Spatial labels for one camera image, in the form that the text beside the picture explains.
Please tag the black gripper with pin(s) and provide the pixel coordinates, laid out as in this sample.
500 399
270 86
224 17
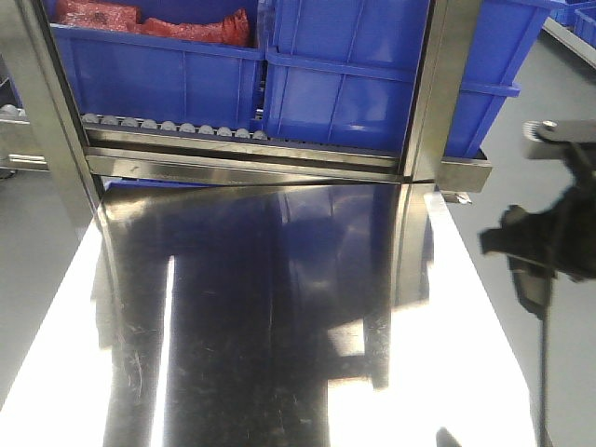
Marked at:
561 238

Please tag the grey brake pad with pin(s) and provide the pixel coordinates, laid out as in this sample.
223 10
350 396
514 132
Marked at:
533 287

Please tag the blue bins far right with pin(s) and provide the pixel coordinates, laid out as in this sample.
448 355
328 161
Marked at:
580 17

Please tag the blue plastic bin right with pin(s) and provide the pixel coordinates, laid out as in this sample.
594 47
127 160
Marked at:
343 72

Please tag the blue plastic bin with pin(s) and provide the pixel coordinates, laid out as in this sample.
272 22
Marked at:
343 72
142 76

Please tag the blue plastic bin left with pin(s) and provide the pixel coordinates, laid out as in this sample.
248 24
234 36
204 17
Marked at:
142 76

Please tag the red mesh bag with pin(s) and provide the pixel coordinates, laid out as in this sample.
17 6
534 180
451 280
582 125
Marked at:
233 30

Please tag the stainless steel rack frame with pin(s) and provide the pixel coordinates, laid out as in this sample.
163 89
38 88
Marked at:
52 137

